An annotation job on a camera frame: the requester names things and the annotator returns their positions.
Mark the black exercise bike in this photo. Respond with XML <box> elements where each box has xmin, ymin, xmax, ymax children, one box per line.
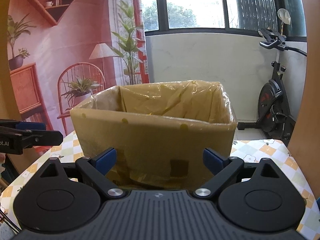
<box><xmin>236</xmin><ymin>28</ymin><xmax>308</xmax><ymax>140</ymax></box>

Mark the printed room backdrop curtain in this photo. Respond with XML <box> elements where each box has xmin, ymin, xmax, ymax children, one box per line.
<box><xmin>8</xmin><ymin>0</ymin><xmax>149</xmax><ymax>134</ymax></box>

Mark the checkered floral tablecloth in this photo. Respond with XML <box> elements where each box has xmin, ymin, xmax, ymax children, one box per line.
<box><xmin>0</xmin><ymin>129</ymin><xmax>320</xmax><ymax>240</ymax></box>

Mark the black framed window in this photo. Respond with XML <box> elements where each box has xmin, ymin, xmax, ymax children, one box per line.
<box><xmin>142</xmin><ymin>0</ymin><xmax>306</xmax><ymax>42</ymax></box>

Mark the taped cardboard box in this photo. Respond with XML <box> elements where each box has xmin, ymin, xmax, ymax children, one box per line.
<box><xmin>71</xmin><ymin>80</ymin><xmax>237</xmax><ymax>190</ymax></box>

